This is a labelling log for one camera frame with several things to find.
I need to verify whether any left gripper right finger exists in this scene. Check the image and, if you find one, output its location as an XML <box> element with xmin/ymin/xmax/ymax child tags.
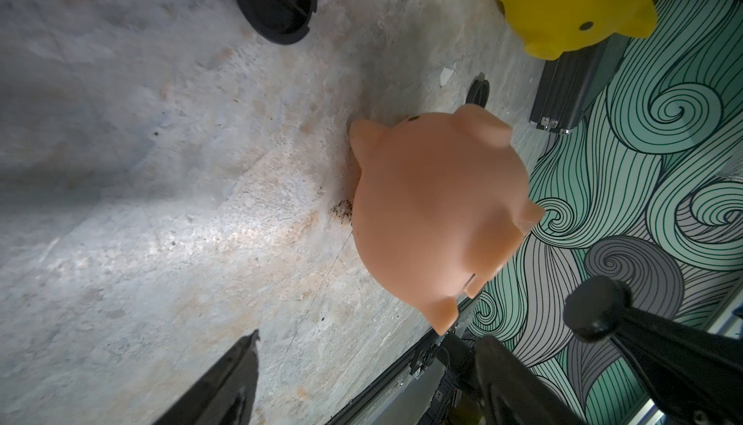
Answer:
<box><xmin>475</xmin><ymin>336</ymin><xmax>583</xmax><ymax>424</ymax></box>

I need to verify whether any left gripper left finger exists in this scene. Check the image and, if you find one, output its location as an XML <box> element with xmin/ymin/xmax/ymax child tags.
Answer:
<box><xmin>154</xmin><ymin>330</ymin><xmax>259</xmax><ymax>425</ymax></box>

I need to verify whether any peach piggy bank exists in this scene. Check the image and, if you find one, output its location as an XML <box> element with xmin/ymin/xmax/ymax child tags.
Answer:
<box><xmin>349</xmin><ymin>104</ymin><xmax>545</xmax><ymax>334</ymax></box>

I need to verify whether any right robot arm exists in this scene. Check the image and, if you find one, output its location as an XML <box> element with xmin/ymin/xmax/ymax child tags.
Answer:
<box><xmin>563</xmin><ymin>276</ymin><xmax>742</xmax><ymax>424</ymax></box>

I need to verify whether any black square plate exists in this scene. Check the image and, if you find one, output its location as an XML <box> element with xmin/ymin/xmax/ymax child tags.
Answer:
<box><xmin>530</xmin><ymin>35</ymin><xmax>631</xmax><ymax>135</ymax></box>

